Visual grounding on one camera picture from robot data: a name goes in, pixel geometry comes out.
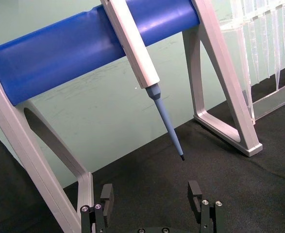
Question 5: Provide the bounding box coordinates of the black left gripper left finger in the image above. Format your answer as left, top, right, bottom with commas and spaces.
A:
80, 183, 116, 233

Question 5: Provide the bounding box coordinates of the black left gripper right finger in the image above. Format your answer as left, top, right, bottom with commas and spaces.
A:
187, 181, 228, 233

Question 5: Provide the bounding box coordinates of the black table cloth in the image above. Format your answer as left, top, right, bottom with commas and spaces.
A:
0, 97, 285, 233

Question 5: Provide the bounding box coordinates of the grey pipette with blue shaft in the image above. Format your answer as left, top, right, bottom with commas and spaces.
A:
100, 0, 185, 162

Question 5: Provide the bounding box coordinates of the blue stand crossbar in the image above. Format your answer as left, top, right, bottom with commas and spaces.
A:
0, 0, 201, 106

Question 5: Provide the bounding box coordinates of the clear acrylic tip rack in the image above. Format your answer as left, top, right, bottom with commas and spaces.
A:
219, 0, 285, 125

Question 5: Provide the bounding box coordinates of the grey pipette stand frame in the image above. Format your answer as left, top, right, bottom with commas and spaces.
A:
0, 0, 263, 233

